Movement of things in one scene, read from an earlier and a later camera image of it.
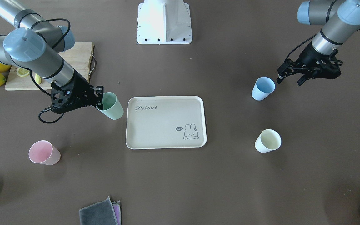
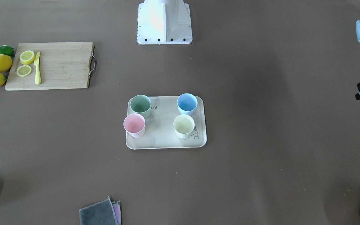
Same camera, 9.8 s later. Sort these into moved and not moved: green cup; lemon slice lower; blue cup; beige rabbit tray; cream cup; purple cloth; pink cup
Moved: cream cup; pink cup; blue cup; green cup
Not moved: beige rabbit tray; purple cloth; lemon slice lower
